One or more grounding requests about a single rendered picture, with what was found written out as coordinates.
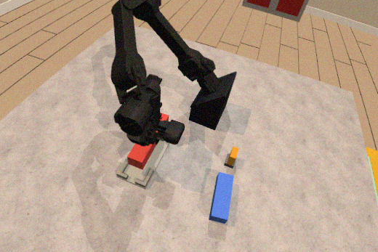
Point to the red tapered block with two sockets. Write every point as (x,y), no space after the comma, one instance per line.
(138,156)

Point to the orange-yellow rectangular block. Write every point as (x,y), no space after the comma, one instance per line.
(232,156)

